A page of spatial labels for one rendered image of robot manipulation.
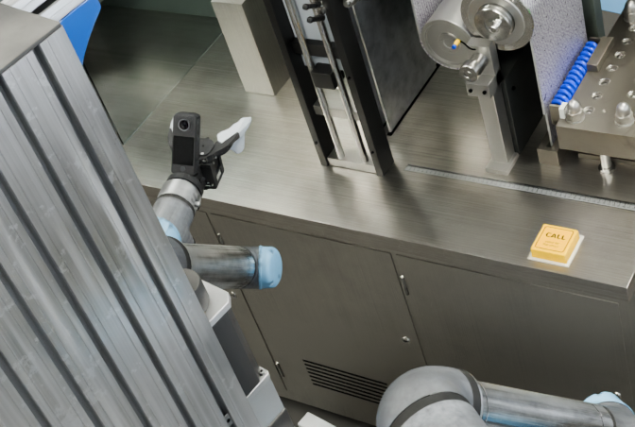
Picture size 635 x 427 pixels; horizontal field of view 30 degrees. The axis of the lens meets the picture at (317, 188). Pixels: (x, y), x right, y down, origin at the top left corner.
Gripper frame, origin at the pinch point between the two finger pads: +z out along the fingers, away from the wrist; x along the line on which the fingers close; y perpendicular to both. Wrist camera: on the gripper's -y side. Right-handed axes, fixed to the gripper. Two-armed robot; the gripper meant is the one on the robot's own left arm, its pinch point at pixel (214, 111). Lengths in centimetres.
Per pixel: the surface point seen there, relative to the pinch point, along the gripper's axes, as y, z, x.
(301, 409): 126, 20, -6
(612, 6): 115, 201, 65
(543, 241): 23, -5, 63
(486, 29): -7, 20, 50
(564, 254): 22, -9, 68
